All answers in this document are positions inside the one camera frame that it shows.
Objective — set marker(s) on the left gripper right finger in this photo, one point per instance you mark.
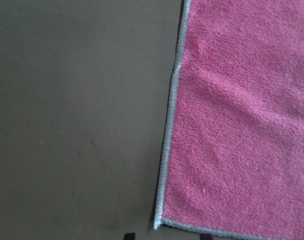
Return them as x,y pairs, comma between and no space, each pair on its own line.
205,236

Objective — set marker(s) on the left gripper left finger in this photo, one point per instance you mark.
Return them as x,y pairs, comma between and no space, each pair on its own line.
129,236

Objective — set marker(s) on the pink towel with grey edge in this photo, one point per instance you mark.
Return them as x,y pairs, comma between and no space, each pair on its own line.
233,151

